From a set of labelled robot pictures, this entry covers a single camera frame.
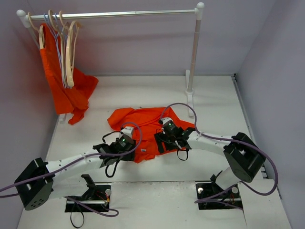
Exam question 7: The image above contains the orange t shirt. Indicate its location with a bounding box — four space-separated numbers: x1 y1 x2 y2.
107 107 194 163

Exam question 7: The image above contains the beige wooden hanger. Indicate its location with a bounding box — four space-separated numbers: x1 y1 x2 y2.
59 11 81 88
48 10 62 39

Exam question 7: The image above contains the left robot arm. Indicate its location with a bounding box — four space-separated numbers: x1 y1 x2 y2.
15 134 136 211

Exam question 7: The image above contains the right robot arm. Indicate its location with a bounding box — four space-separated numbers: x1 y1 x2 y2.
154 118 266 197

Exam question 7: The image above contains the hanging orange shirt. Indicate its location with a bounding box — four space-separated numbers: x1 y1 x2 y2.
40 23 99 125

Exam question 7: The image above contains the beige hanger under shirt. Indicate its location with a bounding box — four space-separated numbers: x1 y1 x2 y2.
27 12 45 50

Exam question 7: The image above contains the white metal clothes rack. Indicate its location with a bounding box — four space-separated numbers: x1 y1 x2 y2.
16 2 205 125

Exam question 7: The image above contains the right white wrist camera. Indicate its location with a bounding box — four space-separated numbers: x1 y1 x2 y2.
158 117 172 125

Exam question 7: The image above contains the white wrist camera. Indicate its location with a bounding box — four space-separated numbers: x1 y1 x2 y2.
158 117 172 125
121 126 134 138

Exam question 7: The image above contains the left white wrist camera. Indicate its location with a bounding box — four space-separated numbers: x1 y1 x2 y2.
121 126 134 138

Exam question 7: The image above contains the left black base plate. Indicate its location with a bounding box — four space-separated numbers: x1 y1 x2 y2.
64 183 112 213

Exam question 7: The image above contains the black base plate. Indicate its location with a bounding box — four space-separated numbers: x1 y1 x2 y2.
64 183 112 213
195 182 243 210

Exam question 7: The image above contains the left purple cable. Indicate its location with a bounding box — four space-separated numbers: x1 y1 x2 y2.
0 122 143 217

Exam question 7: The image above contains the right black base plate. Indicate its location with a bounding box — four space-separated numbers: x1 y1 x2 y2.
195 182 243 210

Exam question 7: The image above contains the lilac wire hanger right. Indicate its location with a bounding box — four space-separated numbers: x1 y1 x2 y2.
54 13 70 88

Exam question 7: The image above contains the lilac wire hanger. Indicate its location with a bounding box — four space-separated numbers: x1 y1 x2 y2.
43 14 62 70
54 13 70 88

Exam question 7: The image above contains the lilac wire hanger left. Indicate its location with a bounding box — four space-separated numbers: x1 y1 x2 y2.
43 14 62 70

